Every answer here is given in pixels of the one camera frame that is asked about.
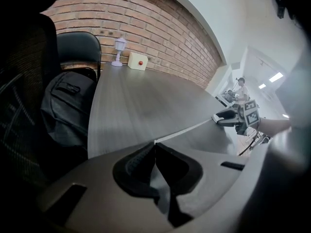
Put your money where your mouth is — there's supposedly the black head camera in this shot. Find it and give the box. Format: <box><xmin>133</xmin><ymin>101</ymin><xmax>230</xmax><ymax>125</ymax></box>
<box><xmin>270</xmin><ymin>0</ymin><xmax>287</xmax><ymax>19</ymax></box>

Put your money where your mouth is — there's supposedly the black backpack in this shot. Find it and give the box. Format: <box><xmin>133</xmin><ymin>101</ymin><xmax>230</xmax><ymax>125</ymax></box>
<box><xmin>40</xmin><ymin>71</ymin><xmax>98</xmax><ymax>152</ymax></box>

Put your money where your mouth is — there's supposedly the cream box with red button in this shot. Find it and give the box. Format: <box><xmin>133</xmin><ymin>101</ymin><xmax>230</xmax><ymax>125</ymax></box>
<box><xmin>128</xmin><ymin>51</ymin><xmax>149</xmax><ymax>71</ymax></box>

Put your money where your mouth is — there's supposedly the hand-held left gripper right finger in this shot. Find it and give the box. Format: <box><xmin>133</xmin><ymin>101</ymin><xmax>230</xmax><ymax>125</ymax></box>
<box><xmin>155</xmin><ymin>142</ymin><xmax>251</xmax><ymax>224</ymax></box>

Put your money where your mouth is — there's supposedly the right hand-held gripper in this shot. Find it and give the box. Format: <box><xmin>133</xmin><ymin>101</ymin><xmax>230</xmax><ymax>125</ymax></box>
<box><xmin>216</xmin><ymin>99</ymin><xmax>261</xmax><ymax>135</ymax></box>

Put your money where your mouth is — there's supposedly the person's right forearm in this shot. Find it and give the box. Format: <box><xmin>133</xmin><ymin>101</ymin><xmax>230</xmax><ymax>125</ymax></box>
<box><xmin>258</xmin><ymin>117</ymin><xmax>292</xmax><ymax>138</ymax></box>

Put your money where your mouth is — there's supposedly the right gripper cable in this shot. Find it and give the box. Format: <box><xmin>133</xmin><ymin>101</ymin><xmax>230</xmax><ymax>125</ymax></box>
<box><xmin>239</xmin><ymin>129</ymin><xmax>261</xmax><ymax>156</ymax></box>

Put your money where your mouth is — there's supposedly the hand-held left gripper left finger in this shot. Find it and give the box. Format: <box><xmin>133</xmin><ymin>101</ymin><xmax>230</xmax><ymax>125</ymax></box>
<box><xmin>36</xmin><ymin>142</ymin><xmax>173</xmax><ymax>233</ymax></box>

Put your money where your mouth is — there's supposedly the black folding chair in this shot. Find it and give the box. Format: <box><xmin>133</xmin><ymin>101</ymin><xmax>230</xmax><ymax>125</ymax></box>
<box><xmin>56</xmin><ymin>32</ymin><xmax>102</xmax><ymax>82</ymax></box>

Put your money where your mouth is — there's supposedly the black mesh office chair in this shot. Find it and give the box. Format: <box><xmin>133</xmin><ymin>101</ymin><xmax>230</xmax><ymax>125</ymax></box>
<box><xmin>0</xmin><ymin>15</ymin><xmax>60</xmax><ymax>186</ymax></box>

